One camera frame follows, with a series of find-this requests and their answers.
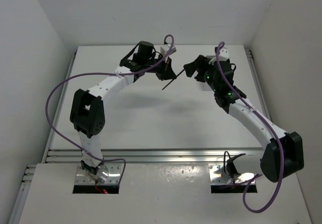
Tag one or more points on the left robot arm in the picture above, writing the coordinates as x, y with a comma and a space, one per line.
88, 107

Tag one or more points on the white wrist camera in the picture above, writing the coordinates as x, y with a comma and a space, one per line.
221, 54
164, 49

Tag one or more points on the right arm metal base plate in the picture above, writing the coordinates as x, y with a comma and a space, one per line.
219, 177

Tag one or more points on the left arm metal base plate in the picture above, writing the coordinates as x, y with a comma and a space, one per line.
108, 174

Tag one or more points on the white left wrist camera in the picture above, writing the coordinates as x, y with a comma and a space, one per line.
164, 49

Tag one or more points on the thin black makeup brush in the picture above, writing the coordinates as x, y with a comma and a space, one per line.
173, 80

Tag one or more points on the aluminium front table rail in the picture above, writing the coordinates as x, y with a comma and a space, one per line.
141, 156

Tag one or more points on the white compartment organizer box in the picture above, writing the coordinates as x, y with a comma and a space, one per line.
205, 87

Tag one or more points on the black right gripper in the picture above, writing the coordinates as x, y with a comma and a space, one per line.
200, 64

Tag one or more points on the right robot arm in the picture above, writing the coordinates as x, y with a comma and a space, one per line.
283, 151

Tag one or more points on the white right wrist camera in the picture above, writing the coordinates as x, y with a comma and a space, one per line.
221, 54

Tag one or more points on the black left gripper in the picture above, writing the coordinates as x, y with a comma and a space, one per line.
166, 72

